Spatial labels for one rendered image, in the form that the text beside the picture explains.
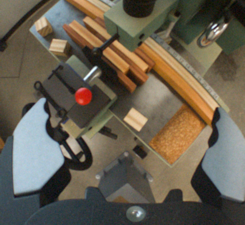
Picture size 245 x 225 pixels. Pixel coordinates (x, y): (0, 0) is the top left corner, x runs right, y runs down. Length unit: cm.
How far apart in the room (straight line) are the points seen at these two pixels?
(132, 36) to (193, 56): 36
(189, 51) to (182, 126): 29
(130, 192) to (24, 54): 154
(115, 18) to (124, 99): 21
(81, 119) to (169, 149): 22
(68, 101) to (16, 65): 148
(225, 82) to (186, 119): 129
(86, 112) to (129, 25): 17
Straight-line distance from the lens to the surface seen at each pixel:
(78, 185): 151
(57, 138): 50
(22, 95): 163
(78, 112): 29
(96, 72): 34
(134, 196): 86
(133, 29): 26
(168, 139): 38
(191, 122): 40
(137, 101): 39
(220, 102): 41
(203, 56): 60
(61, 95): 32
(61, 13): 53
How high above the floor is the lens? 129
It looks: 86 degrees down
